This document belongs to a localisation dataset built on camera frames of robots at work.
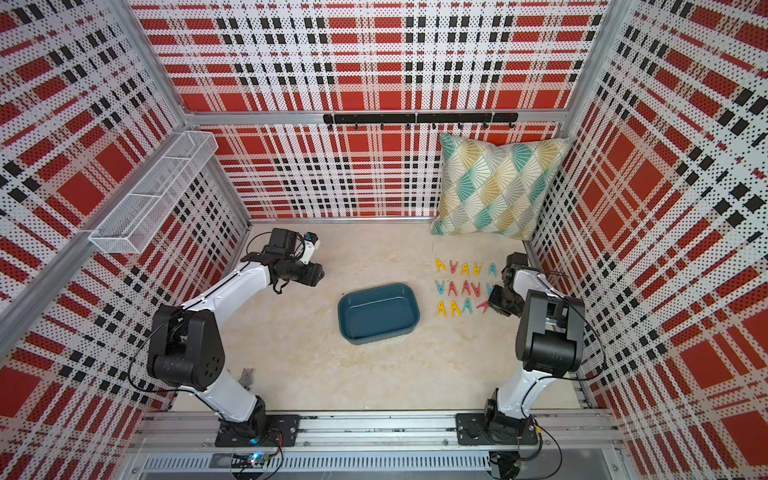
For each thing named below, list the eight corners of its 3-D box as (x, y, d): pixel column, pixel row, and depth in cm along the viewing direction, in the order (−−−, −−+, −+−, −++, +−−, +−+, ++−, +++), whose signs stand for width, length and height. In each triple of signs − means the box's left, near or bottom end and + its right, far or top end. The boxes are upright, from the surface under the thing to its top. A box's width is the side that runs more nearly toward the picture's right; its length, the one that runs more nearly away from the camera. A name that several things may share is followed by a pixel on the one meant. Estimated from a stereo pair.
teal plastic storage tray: (336, 345, 90) (333, 337, 86) (344, 292, 102) (341, 283, 98) (419, 345, 90) (420, 337, 86) (417, 292, 102) (418, 283, 98)
